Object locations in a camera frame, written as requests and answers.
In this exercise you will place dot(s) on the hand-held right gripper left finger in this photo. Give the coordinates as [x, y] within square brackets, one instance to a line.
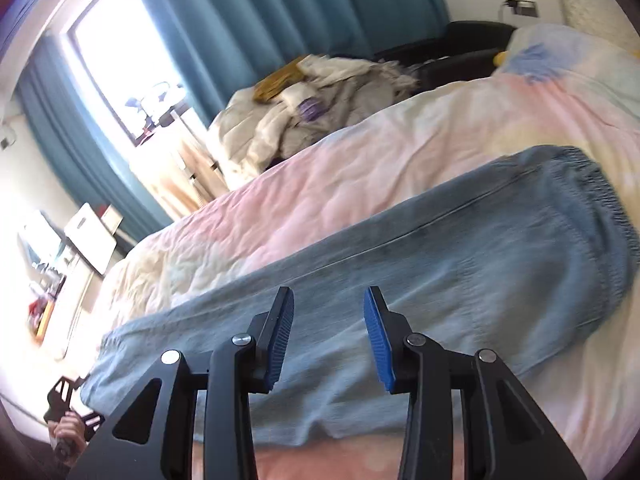
[281, 335]

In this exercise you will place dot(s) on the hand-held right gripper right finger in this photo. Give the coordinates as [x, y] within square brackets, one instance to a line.
[377, 340]

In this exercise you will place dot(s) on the blue denim jeans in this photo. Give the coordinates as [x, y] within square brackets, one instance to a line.
[450, 270]

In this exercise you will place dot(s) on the pile of beige clothes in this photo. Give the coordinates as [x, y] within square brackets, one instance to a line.
[250, 135]

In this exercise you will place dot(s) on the person's left hand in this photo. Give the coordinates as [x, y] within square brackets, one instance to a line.
[70, 435]

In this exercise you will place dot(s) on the orange tray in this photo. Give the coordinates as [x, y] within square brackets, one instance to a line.
[42, 327]

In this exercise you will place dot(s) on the white vanity desk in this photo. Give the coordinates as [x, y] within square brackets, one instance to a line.
[75, 310]

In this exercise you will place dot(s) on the group of cosmetic bottles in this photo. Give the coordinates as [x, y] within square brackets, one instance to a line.
[47, 280]

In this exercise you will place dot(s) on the white chair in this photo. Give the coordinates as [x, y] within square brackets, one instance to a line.
[92, 240]

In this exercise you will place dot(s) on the wavy edged mirror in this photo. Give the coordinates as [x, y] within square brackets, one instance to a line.
[37, 235]

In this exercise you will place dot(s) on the white garment with purple patch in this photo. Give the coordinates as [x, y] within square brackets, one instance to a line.
[310, 105]

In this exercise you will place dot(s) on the mustard yellow garment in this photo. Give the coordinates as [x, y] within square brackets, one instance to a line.
[277, 80]

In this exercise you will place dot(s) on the narrow teal curtain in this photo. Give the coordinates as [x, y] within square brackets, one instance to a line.
[75, 135]

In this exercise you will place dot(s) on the small yellow toy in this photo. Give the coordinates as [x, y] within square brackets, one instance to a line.
[500, 58]

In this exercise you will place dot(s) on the black armchair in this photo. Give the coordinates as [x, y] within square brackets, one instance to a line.
[475, 35]

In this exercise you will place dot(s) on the wide teal curtain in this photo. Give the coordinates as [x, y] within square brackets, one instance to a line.
[300, 10]

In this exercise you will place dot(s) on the dark framed window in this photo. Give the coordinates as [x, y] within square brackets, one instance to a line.
[120, 50]

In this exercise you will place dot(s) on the pastel tie-dye pillow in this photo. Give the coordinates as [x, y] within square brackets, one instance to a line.
[575, 50]

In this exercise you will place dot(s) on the black wall plug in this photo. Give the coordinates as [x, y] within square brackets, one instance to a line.
[6, 139]

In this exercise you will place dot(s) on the wall socket with plug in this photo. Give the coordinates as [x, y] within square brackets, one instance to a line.
[522, 8]

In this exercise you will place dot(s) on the white textured wall panel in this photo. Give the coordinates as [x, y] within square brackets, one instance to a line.
[582, 0]

